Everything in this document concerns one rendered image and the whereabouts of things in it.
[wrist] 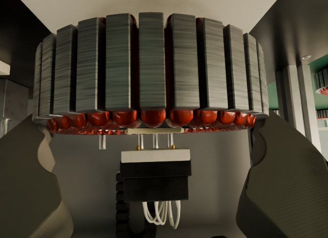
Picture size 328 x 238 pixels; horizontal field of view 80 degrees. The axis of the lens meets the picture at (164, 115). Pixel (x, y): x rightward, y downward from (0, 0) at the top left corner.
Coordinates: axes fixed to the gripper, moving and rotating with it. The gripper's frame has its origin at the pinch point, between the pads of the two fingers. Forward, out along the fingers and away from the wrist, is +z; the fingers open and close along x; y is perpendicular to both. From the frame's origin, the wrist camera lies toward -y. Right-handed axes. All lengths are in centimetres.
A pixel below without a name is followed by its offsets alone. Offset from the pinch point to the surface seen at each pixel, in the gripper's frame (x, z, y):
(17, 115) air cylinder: -20.4, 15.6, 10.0
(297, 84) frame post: 18.4, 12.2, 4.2
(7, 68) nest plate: -16.6, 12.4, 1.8
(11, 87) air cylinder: -20.4, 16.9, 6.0
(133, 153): -1.9, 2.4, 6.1
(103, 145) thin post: -5.7, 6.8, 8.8
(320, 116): 67, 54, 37
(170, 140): 2.2, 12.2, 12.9
